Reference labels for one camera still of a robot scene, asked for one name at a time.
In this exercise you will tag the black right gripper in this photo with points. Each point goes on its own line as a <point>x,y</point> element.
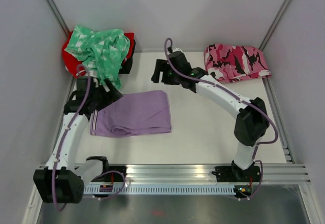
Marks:
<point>161,65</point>

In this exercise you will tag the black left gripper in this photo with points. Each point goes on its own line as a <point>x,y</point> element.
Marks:
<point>109,96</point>

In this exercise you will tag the purple trousers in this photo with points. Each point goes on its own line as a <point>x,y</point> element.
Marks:
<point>134,114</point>

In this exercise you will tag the pink camouflage trousers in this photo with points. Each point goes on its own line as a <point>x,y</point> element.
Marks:
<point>228,64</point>

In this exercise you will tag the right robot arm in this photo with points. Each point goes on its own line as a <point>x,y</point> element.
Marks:
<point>251,119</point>

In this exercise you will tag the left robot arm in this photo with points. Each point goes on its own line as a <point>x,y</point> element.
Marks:
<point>60,182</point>

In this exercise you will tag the black garment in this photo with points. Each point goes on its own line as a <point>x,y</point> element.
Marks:
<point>127,63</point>

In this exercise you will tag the red garment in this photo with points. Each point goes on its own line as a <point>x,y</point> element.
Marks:
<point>71,62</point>

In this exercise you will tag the green tie-dye garment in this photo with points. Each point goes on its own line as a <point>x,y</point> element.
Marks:
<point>100,51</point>

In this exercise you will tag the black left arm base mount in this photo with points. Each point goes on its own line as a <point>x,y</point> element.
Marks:
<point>115,175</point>

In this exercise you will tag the white slotted cable duct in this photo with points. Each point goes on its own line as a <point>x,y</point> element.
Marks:
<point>147,189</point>

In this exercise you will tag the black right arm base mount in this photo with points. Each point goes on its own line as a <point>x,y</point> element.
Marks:
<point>232,174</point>

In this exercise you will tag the aluminium frame post left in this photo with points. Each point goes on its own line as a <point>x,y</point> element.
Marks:
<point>58,16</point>

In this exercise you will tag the aluminium frame post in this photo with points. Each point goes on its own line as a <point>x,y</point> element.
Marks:
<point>58,16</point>
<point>282,10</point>

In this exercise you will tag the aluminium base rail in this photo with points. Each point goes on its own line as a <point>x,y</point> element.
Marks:
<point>209,174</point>

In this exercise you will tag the aluminium frame post right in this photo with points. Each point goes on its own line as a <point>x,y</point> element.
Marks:
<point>282,10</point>

